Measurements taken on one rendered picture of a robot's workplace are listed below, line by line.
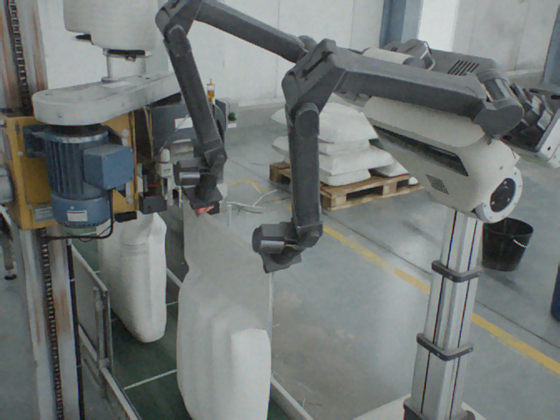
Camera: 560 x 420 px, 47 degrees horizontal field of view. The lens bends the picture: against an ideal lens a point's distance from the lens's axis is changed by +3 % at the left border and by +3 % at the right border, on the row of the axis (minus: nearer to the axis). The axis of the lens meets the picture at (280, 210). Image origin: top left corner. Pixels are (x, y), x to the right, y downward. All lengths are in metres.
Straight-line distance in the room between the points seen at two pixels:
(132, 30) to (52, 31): 3.01
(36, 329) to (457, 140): 1.34
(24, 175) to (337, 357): 1.78
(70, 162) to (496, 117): 0.99
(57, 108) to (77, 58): 3.09
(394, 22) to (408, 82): 6.61
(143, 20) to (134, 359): 1.27
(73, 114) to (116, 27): 0.23
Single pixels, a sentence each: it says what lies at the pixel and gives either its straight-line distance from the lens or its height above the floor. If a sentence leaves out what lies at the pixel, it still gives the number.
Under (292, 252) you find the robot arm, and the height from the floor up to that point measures 1.14.
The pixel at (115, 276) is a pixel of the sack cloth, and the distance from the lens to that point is 2.41.
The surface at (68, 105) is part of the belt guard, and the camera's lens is 1.57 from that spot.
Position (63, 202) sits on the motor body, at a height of 1.16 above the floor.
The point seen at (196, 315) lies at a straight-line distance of 1.85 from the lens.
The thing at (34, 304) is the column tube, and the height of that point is 0.76.
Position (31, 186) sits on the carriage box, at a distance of 1.83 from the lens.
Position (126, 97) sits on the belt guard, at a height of 1.40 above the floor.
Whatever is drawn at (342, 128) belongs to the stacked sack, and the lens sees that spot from 4.55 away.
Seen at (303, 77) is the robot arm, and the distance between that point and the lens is 1.09.
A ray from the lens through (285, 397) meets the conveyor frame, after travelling 2.15.
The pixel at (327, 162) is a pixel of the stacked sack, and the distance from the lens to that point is 4.59.
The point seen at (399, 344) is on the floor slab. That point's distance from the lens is 3.22.
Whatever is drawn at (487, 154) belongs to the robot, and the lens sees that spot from 1.50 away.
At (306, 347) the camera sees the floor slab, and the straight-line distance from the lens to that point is 3.11.
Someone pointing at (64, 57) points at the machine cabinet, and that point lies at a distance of 4.63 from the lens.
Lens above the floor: 1.77
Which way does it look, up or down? 23 degrees down
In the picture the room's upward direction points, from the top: 3 degrees clockwise
